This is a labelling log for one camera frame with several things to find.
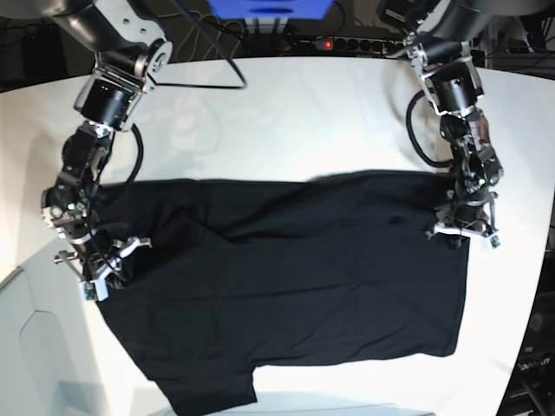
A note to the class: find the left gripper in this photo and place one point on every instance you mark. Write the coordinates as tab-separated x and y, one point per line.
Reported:
459	221

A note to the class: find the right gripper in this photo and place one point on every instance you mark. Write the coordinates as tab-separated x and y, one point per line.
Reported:
98	265

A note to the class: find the black T-shirt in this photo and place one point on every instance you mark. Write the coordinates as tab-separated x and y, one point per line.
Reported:
242	274

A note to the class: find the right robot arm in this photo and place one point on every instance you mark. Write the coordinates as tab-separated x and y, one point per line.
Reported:
130	47

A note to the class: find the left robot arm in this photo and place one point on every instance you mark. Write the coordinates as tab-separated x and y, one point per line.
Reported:
437	45

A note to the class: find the black power strip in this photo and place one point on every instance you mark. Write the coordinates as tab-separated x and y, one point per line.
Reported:
341	46

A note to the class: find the blue box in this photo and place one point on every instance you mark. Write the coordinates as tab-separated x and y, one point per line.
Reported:
297	9

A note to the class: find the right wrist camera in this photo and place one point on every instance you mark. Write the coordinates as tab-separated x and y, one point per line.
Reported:
95	290

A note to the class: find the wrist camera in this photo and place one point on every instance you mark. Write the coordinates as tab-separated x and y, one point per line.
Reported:
490	242
95	290

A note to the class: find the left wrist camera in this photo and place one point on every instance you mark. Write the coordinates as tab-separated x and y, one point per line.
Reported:
490	242

